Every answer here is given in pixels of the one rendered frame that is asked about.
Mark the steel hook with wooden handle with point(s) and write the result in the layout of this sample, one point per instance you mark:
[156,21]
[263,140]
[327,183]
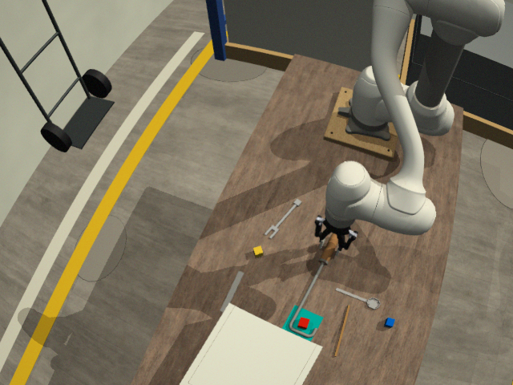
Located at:
[324,259]

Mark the grey flat bar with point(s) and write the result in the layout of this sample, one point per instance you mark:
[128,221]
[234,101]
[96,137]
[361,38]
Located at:
[232,290]

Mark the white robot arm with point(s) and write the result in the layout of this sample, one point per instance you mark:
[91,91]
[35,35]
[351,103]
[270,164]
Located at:
[400,205]

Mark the grey metal spoon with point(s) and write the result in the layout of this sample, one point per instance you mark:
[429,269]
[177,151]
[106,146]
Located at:
[371,304]

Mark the grey wrench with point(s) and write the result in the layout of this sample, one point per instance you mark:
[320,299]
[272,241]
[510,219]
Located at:
[296,203]

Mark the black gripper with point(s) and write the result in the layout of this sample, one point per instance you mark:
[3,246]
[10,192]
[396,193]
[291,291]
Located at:
[340,233]

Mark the teal square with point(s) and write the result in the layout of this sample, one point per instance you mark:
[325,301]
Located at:
[314,322]

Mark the blue cube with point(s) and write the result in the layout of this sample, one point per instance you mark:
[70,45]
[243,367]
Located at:
[389,322]

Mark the red block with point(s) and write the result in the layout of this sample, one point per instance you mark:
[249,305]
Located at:
[303,323]

